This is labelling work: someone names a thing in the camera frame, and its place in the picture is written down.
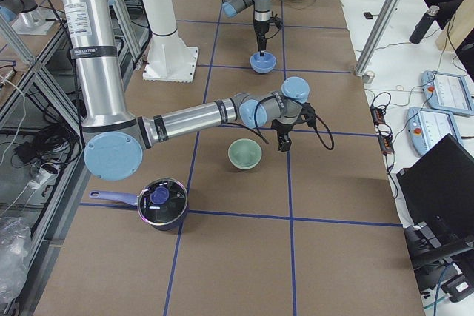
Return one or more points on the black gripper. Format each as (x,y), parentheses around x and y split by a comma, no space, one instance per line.
(284,129)
(260,29)

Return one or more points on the blue bowl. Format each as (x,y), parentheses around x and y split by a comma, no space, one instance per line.
(263,64)

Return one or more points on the green bowl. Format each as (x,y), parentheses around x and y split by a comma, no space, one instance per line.
(244,153)

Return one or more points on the dark blue saucepan with lid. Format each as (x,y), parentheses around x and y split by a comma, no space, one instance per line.
(163,203)

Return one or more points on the near blue teach pendant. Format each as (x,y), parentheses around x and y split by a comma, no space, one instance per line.
(427,127)

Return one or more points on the blue teach pendant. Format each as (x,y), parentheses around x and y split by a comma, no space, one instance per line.
(449,92)
(427,127)

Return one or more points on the black laptop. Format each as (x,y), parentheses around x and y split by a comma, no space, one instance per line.
(438,188)

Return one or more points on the black water bottle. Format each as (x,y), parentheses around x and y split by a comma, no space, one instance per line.
(424,24)

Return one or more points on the far blue teach pendant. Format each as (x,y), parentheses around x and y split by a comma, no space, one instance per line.
(449,92)

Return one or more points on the crumpled clear plastic bag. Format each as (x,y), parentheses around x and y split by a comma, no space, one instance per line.
(15,251)

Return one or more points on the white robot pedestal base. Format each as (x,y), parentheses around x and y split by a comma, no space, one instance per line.
(168,57)

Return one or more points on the aluminium frame post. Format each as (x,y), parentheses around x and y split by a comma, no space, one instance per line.
(381,23)

